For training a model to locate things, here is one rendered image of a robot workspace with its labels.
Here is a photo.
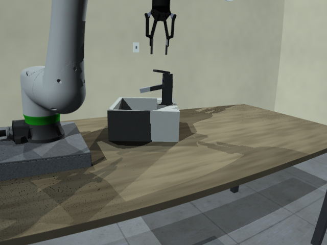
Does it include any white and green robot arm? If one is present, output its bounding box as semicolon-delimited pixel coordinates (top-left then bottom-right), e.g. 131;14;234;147
0;0;88;144

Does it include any black mixer tap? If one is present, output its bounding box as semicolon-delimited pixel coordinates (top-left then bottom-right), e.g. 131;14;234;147
140;69;173;105

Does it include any dark grey square basin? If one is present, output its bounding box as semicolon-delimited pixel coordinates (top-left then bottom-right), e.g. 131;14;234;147
107;97;180;142

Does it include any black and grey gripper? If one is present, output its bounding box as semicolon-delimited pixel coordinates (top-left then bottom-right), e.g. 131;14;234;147
145;0;176;55

